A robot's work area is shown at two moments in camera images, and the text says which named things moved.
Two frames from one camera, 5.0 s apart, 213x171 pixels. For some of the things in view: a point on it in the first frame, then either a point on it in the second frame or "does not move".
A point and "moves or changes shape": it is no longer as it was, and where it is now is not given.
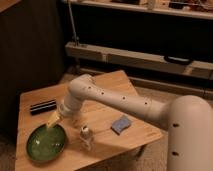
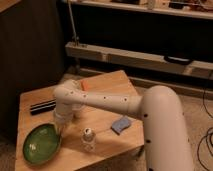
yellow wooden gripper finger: [55, 117] to [60, 130]
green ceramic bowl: [45, 143] moves or changes shape
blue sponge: [120, 124] does not move
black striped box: [42, 107] does not move
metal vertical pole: [73, 25] does not move
